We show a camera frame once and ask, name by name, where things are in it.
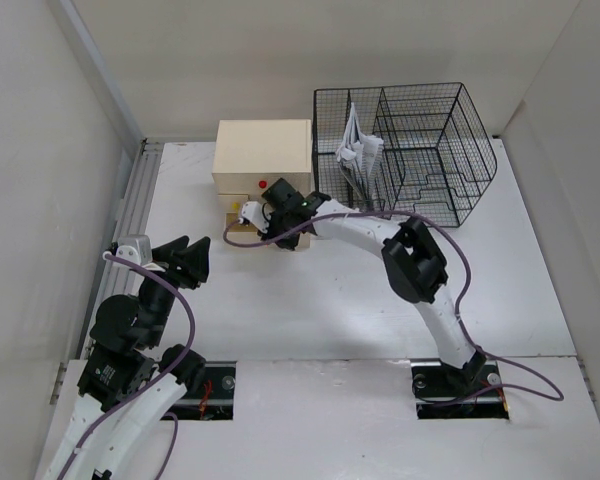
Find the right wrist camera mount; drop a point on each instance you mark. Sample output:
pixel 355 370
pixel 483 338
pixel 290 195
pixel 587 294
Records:
pixel 252 213

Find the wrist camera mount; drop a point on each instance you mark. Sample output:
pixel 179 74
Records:
pixel 252 213
pixel 129 251

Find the cream drawer cabinet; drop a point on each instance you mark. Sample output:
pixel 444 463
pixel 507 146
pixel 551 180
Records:
pixel 250 156

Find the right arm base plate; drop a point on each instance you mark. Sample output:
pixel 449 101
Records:
pixel 438 399

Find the aluminium rail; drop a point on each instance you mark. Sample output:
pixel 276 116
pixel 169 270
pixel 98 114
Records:
pixel 129 215

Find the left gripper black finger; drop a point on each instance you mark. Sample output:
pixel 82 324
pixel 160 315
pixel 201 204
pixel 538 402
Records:
pixel 195 263
pixel 165 253

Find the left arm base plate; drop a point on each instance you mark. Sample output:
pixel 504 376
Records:
pixel 213 399

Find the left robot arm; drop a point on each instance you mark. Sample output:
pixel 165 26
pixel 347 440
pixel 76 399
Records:
pixel 122 392

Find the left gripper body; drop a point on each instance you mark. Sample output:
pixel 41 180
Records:
pixel 154 288

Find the black wire mesh organizer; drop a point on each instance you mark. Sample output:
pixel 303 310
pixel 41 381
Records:
pixel 436 158

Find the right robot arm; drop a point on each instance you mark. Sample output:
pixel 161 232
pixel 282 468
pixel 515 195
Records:
pixel 414 264

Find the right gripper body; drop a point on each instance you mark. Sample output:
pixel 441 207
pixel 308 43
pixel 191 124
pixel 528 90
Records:
pixel 278 226

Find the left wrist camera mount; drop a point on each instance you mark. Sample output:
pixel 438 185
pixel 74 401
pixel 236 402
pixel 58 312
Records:
pixel 129 251

